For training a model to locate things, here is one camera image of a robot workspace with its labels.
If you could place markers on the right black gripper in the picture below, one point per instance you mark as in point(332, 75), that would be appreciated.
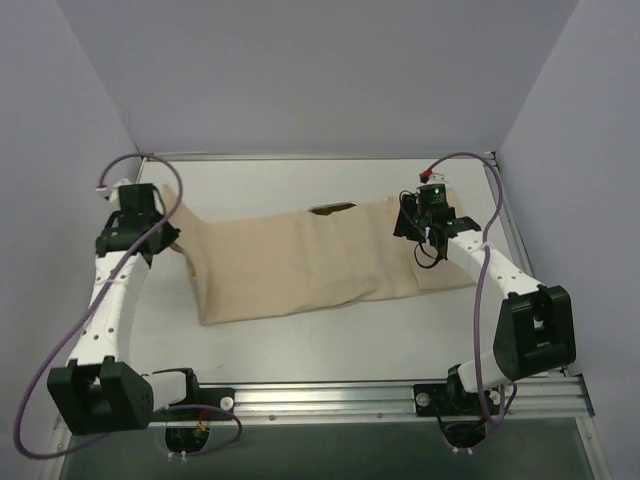
point(406, 226)

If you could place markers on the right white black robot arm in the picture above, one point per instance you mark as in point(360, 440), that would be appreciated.
point(535, 329)

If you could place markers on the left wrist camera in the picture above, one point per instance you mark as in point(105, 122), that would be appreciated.
point(111, 193)

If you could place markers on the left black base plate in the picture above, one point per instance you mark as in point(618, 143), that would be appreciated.
point(206, 403)

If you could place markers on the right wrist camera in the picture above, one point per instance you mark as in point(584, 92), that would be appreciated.
point(430, 177)

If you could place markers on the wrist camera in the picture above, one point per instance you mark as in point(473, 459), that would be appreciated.
point(430, 177)
point(111, 193)

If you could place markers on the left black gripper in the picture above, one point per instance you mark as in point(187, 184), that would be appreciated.
point(163, 235)

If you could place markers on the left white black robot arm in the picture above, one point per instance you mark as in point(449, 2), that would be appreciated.
point(97, 391)

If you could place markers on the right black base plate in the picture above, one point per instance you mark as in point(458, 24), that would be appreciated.
point(439, 399)

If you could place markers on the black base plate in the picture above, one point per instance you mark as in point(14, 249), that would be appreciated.
point(206, 403)
point(439, 399)

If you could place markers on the aluminium front rail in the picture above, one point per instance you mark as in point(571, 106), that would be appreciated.
point(299, 403)

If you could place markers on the beige cloth wrap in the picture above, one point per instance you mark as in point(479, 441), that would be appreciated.
point(295, 262)

